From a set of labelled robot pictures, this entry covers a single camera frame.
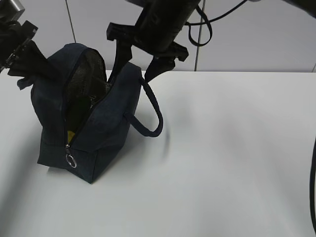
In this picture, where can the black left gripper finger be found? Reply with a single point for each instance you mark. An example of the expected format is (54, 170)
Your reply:
(21, 67)
(35, 63)

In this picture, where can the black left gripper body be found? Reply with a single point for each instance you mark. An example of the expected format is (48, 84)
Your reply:
(13, 39)

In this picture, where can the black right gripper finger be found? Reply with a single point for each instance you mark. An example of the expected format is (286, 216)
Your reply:
(158, 66)
(123, 55)

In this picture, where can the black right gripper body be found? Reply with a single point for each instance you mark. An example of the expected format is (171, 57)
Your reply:
(125, 36)

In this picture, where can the navy blue lunch bag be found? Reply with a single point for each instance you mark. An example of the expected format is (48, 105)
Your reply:
(98, 111)

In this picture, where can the yellow lemon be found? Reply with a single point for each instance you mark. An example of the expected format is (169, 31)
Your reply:
(70, 136)

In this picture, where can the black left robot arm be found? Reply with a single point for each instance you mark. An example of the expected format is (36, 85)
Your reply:
(20, 54)

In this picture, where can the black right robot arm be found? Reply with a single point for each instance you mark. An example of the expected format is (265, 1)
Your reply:
(155, 31)

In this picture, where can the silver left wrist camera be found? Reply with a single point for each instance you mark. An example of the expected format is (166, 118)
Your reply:
(10, 10)

